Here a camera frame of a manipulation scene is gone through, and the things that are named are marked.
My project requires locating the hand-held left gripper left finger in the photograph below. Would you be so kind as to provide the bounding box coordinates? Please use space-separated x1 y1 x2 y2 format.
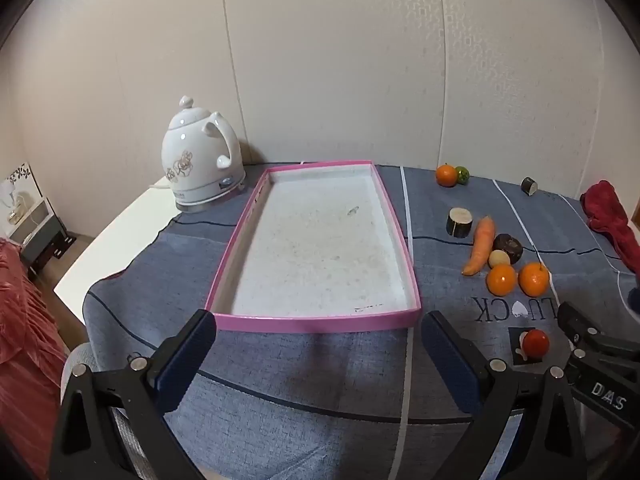
50 309 218 480

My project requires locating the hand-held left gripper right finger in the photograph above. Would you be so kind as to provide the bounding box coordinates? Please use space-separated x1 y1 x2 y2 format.
421 310 593 480

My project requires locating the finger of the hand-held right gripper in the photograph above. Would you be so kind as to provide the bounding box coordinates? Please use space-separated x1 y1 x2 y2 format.
557 302 640 361

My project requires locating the red tomato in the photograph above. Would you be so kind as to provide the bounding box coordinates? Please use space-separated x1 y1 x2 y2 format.
521 330 551 359

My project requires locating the orange with stem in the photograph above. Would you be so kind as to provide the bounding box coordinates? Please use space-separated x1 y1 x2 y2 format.
518 261 550 297

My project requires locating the glossy orange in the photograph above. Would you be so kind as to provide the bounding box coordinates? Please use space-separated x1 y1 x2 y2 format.
486 264 517 297

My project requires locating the dark purple beetroot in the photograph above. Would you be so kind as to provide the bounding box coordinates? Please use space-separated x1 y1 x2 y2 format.
492 233 524 265

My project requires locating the carrot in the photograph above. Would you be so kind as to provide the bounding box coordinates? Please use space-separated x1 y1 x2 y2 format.
461 215 496 276

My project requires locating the large dark-skinned yam piece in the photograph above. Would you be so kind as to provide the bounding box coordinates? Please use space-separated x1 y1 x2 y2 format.
446 208 474 238

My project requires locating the pink rimmed white tray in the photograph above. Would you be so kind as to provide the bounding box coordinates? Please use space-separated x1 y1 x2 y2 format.
204 160 422 333

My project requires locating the red towel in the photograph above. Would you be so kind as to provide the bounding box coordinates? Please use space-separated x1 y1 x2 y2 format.
580 180 640 276

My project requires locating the grey blue striped tablecloth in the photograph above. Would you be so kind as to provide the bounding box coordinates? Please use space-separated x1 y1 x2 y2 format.
82 162 640 480

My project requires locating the red bedding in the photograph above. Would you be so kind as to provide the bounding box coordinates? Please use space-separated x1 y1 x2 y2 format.
0 237 68 478

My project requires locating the grey white bedside cabinet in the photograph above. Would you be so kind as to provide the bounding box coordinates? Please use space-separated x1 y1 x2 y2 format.
10 195 76 273

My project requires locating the white floral electric kettle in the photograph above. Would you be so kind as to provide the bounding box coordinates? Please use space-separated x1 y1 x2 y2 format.
161 95 247 214

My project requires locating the white floral picture frame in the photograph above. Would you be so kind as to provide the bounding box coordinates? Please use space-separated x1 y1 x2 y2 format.
0 162 41 226

